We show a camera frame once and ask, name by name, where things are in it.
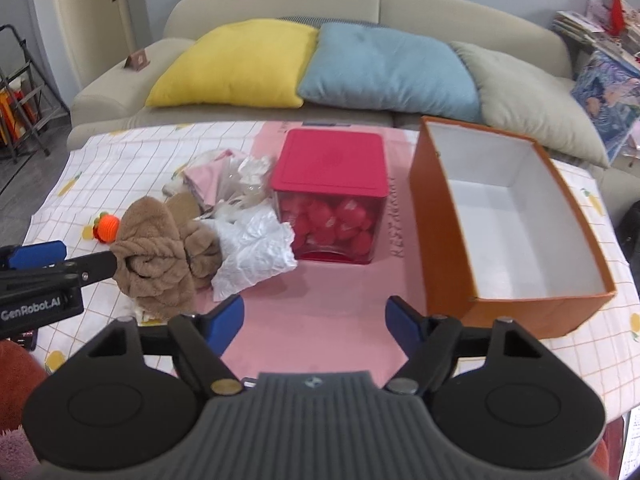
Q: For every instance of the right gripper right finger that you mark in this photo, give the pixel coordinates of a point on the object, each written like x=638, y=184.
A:
x=497, y=393

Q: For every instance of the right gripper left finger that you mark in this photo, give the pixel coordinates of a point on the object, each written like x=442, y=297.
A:
x=128, y=396

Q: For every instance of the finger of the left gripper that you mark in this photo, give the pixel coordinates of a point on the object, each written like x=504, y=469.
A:
x=32, y=256
x=77, y=272

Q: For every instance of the orange crochet fruit toy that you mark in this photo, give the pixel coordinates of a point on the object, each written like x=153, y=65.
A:
x=105, y=228

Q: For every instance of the brown plush towel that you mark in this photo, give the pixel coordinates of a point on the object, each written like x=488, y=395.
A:
x=161, y=264

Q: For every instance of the white crinkled cloth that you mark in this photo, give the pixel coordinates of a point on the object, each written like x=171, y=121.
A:
x=255, y=247

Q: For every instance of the clear plastic bag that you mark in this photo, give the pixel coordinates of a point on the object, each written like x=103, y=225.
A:
x=243, y=183

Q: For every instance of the brown bear-shaped sponge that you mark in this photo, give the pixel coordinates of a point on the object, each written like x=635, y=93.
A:
x=183, y=207

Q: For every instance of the pink cloth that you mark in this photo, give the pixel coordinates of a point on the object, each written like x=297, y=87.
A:
x=220, y=164

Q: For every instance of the black metal rack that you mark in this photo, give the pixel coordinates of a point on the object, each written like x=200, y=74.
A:
x=29, y=104

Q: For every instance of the orange cardboard box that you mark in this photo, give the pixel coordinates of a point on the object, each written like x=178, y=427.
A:
x=500, y=233

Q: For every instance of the small brown stand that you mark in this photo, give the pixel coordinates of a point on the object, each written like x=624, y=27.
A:
x=137, y=61

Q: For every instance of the red lidded candy box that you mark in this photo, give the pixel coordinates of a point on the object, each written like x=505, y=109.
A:
x=331, y=187

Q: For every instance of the yellow pillow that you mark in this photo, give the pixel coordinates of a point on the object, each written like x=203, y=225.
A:
x=256, y=63

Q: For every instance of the wooden door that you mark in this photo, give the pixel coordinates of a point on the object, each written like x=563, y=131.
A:
x=97, y=35

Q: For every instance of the grey-beige pillow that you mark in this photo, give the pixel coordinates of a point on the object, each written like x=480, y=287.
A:
x=518, y=97

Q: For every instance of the blue floral bag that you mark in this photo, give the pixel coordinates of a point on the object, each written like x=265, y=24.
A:
x=608, y=90

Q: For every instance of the blue pillow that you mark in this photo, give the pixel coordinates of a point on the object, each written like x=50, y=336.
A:
x=375, y=68

